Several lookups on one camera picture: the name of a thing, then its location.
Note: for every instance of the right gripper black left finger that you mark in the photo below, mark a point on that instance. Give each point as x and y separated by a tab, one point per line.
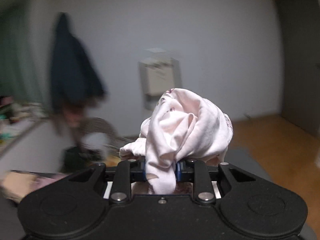
127	172

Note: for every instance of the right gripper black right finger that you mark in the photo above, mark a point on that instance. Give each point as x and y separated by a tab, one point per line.
196	173

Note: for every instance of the pink patterned garment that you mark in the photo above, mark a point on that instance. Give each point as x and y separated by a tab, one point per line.
182	125

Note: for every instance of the pink yellow striped clothes pile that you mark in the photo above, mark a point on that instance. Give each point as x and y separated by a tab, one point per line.
16	185

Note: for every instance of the white plastic bucket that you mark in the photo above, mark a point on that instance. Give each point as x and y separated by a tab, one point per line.
97	142

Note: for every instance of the grey bed sheet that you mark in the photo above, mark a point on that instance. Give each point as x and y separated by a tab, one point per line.
241	158

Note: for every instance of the pink hanging garment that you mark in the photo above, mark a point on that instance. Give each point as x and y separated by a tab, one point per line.
73	116

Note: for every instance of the beige wooden chair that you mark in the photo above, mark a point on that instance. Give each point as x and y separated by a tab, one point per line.
158	72

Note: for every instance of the dark teal hanging jacket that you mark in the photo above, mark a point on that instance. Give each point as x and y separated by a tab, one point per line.
73	79

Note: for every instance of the cluttered window shelf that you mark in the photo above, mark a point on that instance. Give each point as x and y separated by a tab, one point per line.
17	119

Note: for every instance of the green curtain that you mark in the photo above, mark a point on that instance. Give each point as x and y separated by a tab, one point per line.
18	72

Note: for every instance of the dark grey door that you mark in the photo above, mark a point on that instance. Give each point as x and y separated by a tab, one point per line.
299	23

